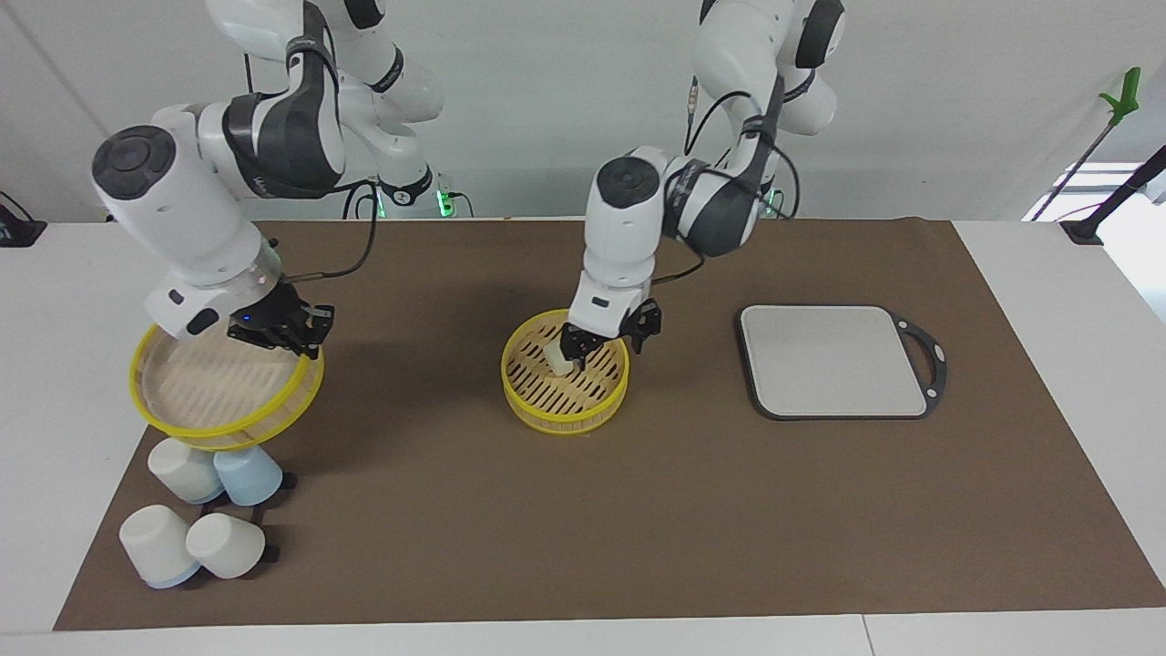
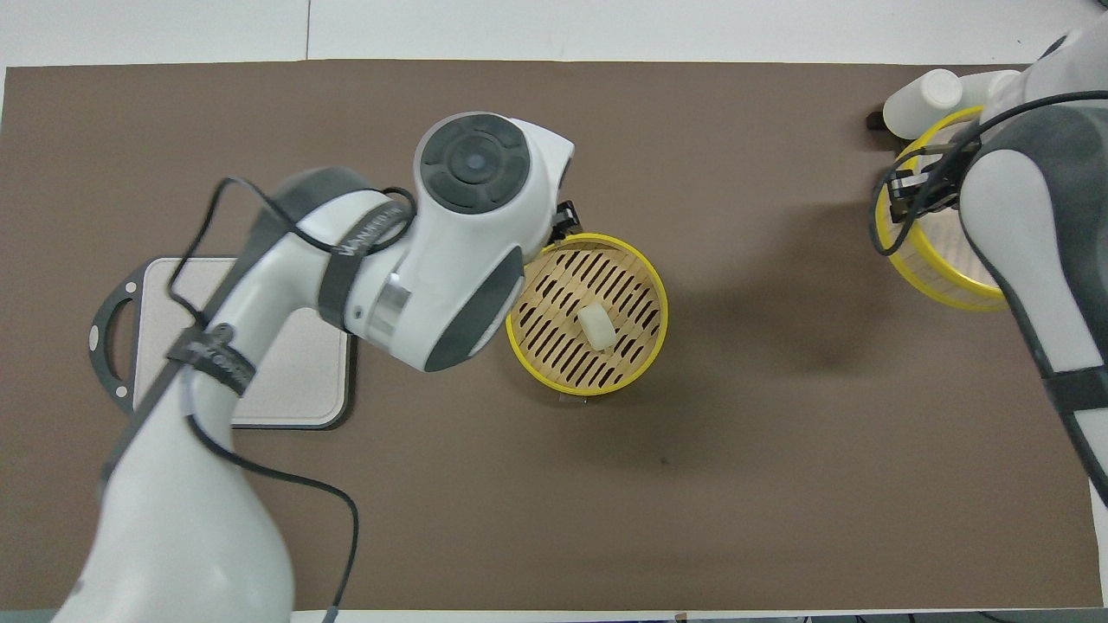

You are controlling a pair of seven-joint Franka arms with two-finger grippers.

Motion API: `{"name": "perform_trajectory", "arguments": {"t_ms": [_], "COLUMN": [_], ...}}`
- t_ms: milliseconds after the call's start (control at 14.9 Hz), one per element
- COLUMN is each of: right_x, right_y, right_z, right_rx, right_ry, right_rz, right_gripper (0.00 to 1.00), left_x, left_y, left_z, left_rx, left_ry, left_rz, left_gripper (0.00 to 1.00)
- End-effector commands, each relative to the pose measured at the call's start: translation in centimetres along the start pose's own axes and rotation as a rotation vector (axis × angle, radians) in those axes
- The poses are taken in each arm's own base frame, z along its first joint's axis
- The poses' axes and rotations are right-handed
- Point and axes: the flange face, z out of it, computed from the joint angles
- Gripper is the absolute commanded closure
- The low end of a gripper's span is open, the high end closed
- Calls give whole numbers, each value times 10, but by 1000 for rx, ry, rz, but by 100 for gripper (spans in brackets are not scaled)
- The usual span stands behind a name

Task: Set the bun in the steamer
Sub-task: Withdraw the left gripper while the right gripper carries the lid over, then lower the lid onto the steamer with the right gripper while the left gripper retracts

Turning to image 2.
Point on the yellow rimmed bamboo steamer base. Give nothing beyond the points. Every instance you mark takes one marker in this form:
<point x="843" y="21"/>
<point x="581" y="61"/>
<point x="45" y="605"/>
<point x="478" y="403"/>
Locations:
<point x="554" y="346"/>

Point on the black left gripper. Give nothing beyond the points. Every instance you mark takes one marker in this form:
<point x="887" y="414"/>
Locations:
<point x="565" y="221"/>

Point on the black bottle rack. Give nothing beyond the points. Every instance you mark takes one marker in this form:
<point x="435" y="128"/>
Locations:
<point x="876" y="119"/>

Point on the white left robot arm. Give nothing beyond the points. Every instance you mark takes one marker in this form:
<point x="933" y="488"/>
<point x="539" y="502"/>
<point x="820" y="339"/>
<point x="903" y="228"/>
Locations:
<point x="173" y="519"/>

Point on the brown table mat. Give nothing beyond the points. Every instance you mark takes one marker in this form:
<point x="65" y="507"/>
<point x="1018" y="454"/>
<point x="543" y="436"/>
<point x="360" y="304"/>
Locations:
<point x="692" y="484"/>

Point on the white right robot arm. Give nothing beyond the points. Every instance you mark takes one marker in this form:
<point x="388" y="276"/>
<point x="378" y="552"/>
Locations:
<point x="1021" y="234"/>

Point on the white steamed bun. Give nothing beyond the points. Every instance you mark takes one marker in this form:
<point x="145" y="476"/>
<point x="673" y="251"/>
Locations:
<point x="597" y="327"/>

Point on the white plastic bottle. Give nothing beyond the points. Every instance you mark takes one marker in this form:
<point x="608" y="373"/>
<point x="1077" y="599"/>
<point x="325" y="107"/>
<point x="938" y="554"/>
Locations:
<point x="991" y="85"/>
<point x="919" y="102"/>

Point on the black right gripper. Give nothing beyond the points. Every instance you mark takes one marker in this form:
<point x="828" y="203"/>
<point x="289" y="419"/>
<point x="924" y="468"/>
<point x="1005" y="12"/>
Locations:
<point x="926" y="186"/>

